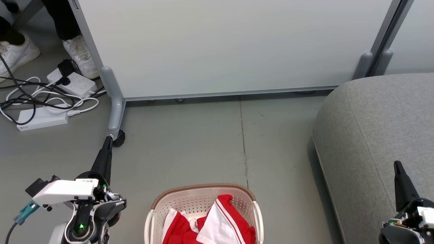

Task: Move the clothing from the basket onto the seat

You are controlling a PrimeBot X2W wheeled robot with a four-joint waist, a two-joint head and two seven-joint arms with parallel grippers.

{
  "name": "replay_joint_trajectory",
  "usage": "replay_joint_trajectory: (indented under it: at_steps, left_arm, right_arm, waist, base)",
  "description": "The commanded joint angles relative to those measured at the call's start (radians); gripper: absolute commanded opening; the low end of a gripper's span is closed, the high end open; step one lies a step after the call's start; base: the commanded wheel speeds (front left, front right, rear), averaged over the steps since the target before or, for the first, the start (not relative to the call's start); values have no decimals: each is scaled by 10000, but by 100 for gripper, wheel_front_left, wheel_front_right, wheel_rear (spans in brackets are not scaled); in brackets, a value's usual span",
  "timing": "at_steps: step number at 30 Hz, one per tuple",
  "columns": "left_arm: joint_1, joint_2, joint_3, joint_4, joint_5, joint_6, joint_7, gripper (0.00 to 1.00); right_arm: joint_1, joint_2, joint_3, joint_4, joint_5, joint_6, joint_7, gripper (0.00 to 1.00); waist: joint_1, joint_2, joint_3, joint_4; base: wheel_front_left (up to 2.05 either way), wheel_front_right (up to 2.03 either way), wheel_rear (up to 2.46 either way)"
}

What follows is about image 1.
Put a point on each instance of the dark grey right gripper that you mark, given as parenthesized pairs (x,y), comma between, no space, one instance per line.
(407,217)

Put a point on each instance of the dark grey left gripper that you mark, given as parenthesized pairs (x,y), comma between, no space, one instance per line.
(112,203)

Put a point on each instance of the white and red shirt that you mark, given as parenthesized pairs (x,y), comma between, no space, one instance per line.
(223,223)

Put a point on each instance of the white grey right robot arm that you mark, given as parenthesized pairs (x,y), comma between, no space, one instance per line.
(400,235)

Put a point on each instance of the grey fabric sofa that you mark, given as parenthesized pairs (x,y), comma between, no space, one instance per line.
(379,135)

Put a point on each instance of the black caster wheel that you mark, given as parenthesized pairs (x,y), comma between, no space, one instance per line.
(119,139)

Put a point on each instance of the grey partition leg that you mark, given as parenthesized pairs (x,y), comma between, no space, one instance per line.
(115,108)
(362,66)
(383,62)

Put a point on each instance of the white flat power box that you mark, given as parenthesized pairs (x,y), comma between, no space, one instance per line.
(44,118)

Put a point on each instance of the white power strip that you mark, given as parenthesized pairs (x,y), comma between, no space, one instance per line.
(79,86)

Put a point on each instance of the black round plug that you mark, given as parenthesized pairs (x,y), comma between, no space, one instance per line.
(63,81)

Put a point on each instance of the black square plug adapter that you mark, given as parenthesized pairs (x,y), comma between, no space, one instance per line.
(66,67)

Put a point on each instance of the white sneaker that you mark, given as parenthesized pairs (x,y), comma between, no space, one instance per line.
(83,56)
(17,54)

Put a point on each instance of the cream perforated laundry basket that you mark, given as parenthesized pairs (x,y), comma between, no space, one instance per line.
(203,205)

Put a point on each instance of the black trouser leg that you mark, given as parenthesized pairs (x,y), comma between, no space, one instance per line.
(62,17)
(12,32)

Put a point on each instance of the narrow white partition board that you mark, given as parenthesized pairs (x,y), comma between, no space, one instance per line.
(417,34)

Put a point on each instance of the large white partition board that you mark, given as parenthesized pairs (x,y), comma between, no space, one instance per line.
(220,44)

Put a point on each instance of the grey metal table leg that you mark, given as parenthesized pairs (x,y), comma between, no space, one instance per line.
(27,13)

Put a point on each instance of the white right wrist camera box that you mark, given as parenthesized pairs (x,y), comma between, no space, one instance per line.
(428,217)

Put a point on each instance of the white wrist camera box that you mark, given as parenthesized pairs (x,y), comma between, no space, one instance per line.
(64,191)
(428,217)

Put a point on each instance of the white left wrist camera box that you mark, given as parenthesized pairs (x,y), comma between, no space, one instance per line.
(64,191)

